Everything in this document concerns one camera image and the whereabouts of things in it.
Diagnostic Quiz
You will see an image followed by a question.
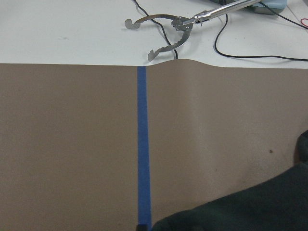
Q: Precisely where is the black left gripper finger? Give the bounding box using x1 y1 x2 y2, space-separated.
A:
136 224 147 231

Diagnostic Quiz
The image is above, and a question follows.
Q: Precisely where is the black printed t-shirt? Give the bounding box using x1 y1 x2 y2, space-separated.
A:
152 132 308 231

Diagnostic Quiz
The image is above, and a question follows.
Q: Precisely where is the metal reacher grabber tool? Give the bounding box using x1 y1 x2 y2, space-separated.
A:
125 0 260 62

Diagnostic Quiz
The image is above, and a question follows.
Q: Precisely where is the black cable on table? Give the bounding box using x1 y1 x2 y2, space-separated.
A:
133 0 308 61

